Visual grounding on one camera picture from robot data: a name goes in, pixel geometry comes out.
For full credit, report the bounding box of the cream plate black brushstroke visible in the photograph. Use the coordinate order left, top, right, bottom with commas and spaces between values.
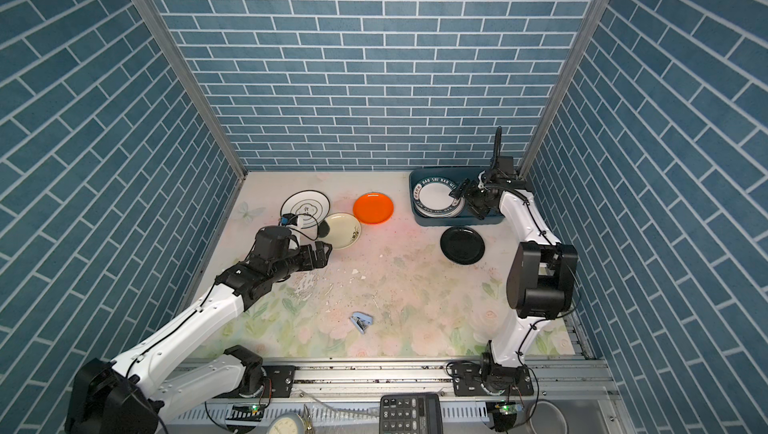
317, 213, 362, 250

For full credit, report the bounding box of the white plate hao shi rim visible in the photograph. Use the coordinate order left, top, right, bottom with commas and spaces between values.
412, 176, 465, 219

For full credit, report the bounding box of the white plate green cloud motif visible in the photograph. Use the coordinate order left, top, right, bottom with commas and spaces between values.
280, 190, 331, 229

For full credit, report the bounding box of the small orange plate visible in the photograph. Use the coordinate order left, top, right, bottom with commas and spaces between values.
353, 192, 394, 225

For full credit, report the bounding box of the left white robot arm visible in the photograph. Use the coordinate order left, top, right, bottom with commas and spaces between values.
65, 226, 332, 433

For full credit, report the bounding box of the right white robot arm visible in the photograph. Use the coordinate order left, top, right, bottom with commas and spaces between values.
450, 153, 578, 394

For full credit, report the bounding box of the teal plastic bin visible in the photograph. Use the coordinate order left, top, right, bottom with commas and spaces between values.
409, 166, 504, 227

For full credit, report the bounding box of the small black plate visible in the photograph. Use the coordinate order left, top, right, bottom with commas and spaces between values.
440, 226, 485, 265

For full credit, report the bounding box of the small blue stapler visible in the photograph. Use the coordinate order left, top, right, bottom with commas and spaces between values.
350, 312, 373, 334

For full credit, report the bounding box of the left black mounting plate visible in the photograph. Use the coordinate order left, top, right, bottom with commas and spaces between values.
262, 365, 297, 399

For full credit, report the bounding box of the black mounting plate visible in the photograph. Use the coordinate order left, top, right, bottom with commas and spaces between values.
262, 365, 297, 399
445, 361, 534, 397

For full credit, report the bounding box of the round white clock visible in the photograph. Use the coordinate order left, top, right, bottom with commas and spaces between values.
267, 412, 313, 434

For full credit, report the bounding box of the green circuit board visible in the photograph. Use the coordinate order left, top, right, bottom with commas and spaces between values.
225, 404, 266, 433

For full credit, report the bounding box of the black calculator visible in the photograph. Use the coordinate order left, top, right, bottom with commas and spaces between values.
378, 393, 443, 434

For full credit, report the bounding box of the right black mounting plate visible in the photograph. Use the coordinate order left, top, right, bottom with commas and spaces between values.
445, 361, 534, 397

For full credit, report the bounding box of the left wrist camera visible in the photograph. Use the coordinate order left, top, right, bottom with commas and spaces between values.
278, 213, 301, 228

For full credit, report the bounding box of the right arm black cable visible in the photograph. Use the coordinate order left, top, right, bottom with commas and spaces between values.
488, 126, 580, 375

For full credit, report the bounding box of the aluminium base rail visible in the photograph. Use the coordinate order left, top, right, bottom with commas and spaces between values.
119, 358, 619, 405

